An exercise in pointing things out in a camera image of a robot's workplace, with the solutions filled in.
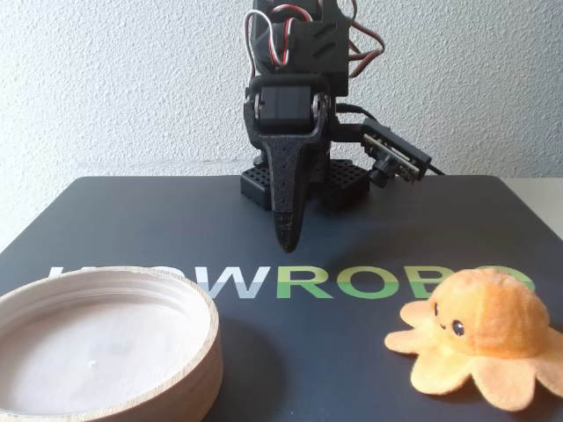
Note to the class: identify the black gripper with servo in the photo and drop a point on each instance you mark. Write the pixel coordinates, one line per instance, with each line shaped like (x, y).
(285, 106)

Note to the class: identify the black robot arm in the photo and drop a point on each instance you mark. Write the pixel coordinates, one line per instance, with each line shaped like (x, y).
(308, 9)

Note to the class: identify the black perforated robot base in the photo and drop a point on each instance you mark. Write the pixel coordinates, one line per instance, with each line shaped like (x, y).
(347, 182)

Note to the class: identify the orange octopus plush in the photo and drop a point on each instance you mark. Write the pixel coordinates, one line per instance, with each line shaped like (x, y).
(488, 325)

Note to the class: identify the round wooden box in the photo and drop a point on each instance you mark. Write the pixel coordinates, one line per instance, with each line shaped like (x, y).
(101, 343)

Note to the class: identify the dark mat with printed letters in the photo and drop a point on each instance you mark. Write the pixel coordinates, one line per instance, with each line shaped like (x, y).
(334, 351)

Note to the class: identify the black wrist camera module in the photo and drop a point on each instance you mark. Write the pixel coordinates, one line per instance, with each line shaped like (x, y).
(396, 151)

